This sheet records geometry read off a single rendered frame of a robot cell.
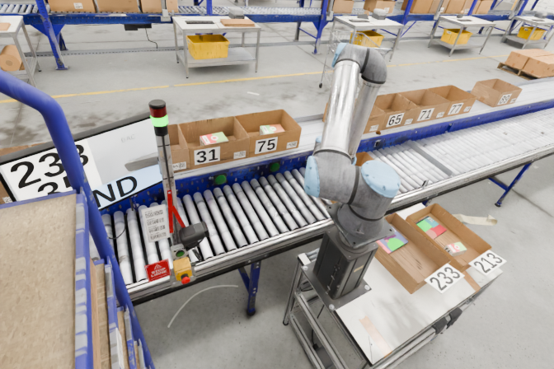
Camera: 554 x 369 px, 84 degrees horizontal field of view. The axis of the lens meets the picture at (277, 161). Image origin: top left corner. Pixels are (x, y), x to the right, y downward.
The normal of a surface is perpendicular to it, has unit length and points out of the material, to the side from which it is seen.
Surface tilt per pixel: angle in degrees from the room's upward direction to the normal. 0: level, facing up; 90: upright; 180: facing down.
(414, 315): 0
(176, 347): 0
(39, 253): 0
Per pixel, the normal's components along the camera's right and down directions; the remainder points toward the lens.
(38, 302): 0.11, -0.79
